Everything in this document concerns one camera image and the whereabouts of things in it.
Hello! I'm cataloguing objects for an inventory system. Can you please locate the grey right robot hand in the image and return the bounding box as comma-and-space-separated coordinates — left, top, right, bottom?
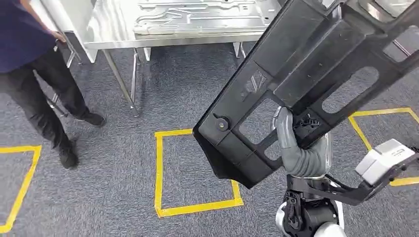
270, 106, 334, 179

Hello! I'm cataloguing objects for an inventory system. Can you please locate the black plastic car panel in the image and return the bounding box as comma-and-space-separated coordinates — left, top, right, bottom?
192, 0, 419, 190

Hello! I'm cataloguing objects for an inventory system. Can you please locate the steel work table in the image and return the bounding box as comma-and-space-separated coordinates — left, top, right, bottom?
31, 0, 283, 119

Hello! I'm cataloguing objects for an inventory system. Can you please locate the yellow floor tape square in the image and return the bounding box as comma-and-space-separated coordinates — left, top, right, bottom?
154, 128, 245, 219
347, 107, 419, 188
0, 145, 43, 234

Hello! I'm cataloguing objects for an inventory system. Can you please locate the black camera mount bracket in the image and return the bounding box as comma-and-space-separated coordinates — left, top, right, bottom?
287, 152, 419, 207

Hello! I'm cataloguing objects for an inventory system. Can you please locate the person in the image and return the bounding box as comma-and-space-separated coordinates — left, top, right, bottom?
0, 0, 106, 170

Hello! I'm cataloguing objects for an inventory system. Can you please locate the stamped metal sheet part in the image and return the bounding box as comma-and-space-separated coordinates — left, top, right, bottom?
132, 0, 282, 36

